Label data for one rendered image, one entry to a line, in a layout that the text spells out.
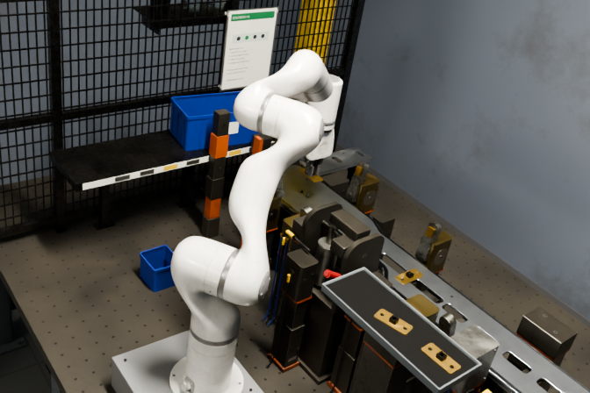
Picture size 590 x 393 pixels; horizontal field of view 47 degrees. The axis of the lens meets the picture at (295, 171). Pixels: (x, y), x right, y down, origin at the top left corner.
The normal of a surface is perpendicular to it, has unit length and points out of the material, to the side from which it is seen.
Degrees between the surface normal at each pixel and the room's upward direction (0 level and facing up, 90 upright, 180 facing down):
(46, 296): 0
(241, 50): 90
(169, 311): 0
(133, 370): 1
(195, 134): 90
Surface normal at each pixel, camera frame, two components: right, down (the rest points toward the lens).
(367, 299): 0.15, -0.86
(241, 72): 0.61, 0.47
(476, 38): -0.79, 0.19
